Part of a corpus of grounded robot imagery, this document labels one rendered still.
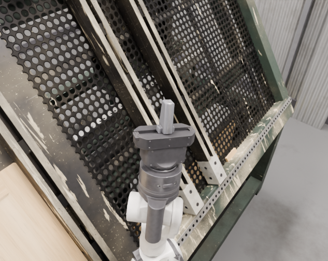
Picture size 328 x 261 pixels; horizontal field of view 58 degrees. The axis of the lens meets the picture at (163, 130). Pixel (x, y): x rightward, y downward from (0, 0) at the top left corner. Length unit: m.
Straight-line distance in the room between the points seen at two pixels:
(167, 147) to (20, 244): 0.55
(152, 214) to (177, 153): 0.13
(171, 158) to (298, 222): 1.98
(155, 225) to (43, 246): 0.44
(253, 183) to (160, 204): 1.79
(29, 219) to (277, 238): 1.80
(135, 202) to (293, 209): 1.98
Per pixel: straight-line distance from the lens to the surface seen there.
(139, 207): 0.66
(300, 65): 3.22
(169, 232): 0.71
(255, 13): 1.83
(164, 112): 0.55
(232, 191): 1.45
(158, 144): 0.55
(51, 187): 0.93
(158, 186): 0.60
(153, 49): 1.15
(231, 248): 2.24
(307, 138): 3.15
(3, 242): 0.94
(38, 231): 0.96
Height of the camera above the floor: 1.97
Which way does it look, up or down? 42 degrees down
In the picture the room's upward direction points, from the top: straight up
